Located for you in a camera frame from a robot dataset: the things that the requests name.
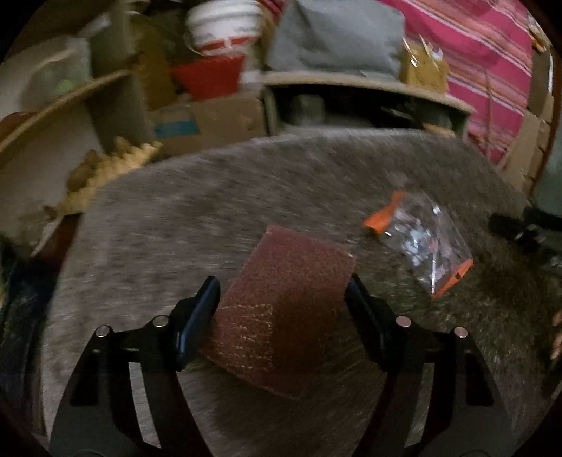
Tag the yellow oil bottle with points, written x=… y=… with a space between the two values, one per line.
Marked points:
x=156 y=70

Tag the maroon scouring pad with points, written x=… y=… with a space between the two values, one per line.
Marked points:
x=281 y=307

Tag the brown cardboard box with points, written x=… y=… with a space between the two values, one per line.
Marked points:
x=210 y=125

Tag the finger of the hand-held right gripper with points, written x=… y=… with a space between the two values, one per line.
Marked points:
x=505 y=225

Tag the clear orange-edged plastic wrapper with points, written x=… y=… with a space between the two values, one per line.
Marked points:
x=421 y=246

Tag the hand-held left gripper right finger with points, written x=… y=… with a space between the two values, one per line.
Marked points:
x=366 y=310

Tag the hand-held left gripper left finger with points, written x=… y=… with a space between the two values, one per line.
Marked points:
x=197 y=325

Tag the red plastic basin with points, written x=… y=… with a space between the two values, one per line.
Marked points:
x=206 y=77

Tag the red striped cloth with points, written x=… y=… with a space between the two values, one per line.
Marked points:
x=483 y=66

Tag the low wooden cabinet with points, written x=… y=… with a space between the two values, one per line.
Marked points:
x=373 y=94

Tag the grey cushion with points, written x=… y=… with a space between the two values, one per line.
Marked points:
x=338 y=39

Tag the white plastic bucket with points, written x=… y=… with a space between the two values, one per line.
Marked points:
x=221 y=22

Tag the yellow chopstick holder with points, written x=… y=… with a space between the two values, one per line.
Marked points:
x=423 y=68

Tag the wooden shelf unit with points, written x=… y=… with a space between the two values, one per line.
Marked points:
x=52 y=114

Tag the flat cardboard sheet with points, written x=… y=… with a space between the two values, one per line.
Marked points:
x=533 y=127

